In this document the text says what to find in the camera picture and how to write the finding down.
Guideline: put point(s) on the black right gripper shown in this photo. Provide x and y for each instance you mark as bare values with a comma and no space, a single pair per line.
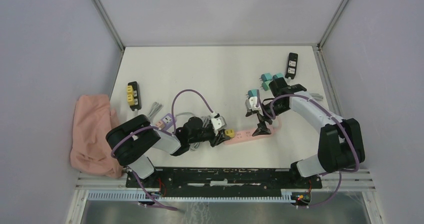
262,129

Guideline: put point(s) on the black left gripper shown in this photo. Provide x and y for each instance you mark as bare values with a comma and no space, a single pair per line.
220,138

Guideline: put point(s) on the pink power strip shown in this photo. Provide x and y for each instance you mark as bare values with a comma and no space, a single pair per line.
246,136

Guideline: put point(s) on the green cube plug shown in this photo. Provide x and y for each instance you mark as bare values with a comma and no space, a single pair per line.
265,85
253,93

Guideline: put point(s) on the teal USB charger plug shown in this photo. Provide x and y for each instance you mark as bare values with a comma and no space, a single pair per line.
266,77
277,76

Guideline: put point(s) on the black power strip green USB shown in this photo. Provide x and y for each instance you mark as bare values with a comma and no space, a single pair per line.
291,67

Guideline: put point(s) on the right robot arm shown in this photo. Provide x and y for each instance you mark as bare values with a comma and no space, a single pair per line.
340,146

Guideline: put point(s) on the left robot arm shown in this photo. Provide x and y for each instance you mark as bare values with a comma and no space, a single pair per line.
130,141

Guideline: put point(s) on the yellow cube plug on pink strip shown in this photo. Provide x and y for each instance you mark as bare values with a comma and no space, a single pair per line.
230,133

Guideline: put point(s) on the beige pink charger plug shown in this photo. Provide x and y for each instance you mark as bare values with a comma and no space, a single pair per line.
160,124

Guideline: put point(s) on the yellow charger plug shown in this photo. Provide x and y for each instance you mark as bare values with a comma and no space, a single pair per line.
130,99
129,90

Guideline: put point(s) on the purple power strip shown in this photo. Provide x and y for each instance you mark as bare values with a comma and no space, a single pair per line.
169,121

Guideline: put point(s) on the small black power strip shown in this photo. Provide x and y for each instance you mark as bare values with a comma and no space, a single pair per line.
136,94

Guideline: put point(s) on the pink cloth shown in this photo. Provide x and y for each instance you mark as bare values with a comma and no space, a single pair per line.
93,120

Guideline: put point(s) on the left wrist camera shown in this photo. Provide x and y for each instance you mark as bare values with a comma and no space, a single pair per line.
218,123

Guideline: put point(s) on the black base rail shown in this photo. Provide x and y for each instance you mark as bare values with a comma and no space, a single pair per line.
227,182

